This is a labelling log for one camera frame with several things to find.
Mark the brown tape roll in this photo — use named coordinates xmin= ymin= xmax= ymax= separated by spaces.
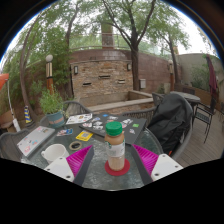
xmin=68 ymin=140 xmax=83 ymax=151

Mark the black laptop with stickers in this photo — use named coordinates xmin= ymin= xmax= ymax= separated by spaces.
xmin=79 ymin=113 xmax=148 ymax=146

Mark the small colourful sticker card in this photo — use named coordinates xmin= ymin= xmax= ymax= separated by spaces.
xmin=56 ymin=127 xmax=74 ymax=137

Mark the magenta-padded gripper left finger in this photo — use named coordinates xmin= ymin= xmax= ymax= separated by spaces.
xmin=44 ymin=144 xmax=95 ymax=187

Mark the green-capped coffee drink bottle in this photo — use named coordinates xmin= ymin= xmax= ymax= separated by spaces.
xmin=104 ymin=121 xmax=126 ymax=172

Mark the dark-trunked forked tree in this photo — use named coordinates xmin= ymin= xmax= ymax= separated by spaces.
xmin=96 ymin=0 xmax=174 ymax=93

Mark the black jacket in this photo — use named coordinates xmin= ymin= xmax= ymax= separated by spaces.
xmin=147 ymin=92 xmax=194 ymax=156

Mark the flat round red coaster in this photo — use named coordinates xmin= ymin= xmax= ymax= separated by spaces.
xmin=104 ymin=158 xmax=131 ymax=177

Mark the leaning slender tree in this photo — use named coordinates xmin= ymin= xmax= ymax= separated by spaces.
xmin=9 ymin=13 xmax=58 ymax=124

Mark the round glass patio table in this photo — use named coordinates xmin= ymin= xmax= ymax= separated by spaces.
xmin=171 ymin=90 xmax=202 ymax=105

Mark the white umbrella pole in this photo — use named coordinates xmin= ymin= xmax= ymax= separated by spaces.
xmin=6 ymin=89 xmax=22 ymax=133

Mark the black metal patio chair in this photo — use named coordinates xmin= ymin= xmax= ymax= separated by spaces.
xmin=194 ymin=102 xmax=217 ymax=144

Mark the white ceramic mug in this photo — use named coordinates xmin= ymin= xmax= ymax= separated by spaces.
xmin=40 ymin=143 xmax=71 ymax=165

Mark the closed maroon patio umbrella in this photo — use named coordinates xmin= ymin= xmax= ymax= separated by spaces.
xmin=205 ymin=54 xmax=219 ymax=113

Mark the globe-topped lamp post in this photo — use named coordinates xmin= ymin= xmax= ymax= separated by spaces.
xmin=45 ymin=54 xmax=55 ymax=96

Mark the orange patio umbrella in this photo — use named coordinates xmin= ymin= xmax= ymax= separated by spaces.
xmin=0 ymin=73 xmax=10 ymax=92

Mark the yellow square card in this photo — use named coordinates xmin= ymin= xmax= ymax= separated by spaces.
xmin=75 ymin=130 xmax=94 ymax=142

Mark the green plant in teal pot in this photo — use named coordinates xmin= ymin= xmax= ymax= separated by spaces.
xmin=39 ymin=87 xmax=67 ymax=129

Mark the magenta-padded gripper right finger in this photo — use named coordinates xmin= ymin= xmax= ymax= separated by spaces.
xmin=129 ymin=143 xmax=184 ymax=186

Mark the silver laptop with stickers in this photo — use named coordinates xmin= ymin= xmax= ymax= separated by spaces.
xmin=16 ymin=125 xmax=56 ymax=158

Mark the yellow and blue striped cone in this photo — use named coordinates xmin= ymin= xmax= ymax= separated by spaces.
xmin=23 ymin=105 xmax=33 ymax=125

